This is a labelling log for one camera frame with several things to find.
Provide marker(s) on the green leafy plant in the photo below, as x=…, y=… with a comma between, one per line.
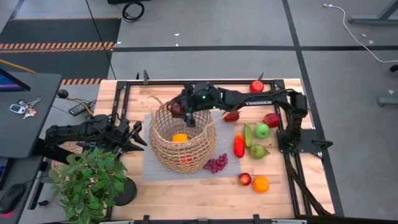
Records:
x=90, y=183

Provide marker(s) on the grey woven placemat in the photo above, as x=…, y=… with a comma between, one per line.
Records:
x=149, y=168

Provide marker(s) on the black metal table frame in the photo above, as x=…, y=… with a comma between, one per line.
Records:
x=155, y=82

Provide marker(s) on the green apple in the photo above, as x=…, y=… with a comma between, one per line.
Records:
x=262, y=131

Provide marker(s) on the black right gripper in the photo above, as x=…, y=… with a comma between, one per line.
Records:
x=202, y=96

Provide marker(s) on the orange red tomato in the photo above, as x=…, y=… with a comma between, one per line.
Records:
x=186, y=159

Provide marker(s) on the black hazard striped floor mat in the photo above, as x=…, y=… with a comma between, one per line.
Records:
x=62, y=31

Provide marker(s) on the black round knob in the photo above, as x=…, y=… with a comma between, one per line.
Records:
x=63, y=94

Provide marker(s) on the black chair wheel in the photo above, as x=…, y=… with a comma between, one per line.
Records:
x=395, y=68

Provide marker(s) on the silver key bunch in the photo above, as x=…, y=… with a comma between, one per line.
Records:
x=31, y=109

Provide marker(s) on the black car key fob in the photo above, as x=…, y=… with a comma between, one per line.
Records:
x=17, y=108

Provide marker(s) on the tan woven round object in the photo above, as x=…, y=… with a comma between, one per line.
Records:
x=70, y=147

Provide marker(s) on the grey table leg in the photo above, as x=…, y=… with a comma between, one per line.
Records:
x=367, y=20

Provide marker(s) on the yellow bell pepper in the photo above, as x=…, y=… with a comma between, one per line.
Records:
x=180, y=137

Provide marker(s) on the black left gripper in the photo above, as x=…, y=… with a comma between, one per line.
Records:
x=124, y=133

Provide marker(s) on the black plant pot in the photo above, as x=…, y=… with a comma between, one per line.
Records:
x=129, y=193

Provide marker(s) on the black power adapter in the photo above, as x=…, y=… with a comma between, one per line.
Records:
x=79, y=108

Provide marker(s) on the orange fruit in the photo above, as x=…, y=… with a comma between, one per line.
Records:
x=261, y=184

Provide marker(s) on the grey low desk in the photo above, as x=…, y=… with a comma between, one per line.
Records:
x=21, y=168

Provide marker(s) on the green pear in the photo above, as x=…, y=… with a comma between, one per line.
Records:
x=257, y=152

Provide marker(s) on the computer monitor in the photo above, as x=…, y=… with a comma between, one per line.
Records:
x=9, y=84

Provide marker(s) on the black computer mouse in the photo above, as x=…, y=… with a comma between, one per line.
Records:
x=12, y=196

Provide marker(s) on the dark grey desk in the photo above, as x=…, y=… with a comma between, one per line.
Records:
x=28, y=137

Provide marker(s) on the grey furniture foot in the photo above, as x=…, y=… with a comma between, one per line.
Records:
x=388, y=101

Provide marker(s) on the backlit keyboard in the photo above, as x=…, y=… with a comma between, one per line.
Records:
x=2, y=171

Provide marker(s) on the green cucumber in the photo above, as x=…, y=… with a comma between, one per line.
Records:
x=247, y=137

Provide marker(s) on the purple grape bunch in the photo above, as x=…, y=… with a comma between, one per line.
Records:
x=216, y=164

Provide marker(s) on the dark red apple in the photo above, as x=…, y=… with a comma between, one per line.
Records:
x=177, y=109

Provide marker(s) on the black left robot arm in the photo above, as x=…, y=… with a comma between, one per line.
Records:
x=77, y=130

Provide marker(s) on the woven straw basket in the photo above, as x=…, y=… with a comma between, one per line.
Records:
x=174, y=155

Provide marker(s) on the long red pepper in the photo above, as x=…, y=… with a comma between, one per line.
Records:
x=239, y=146

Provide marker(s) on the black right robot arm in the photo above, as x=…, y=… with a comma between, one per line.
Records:
x=258, y=99

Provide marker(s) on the small red yellow apple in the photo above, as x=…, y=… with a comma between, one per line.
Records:
x=244, y=179

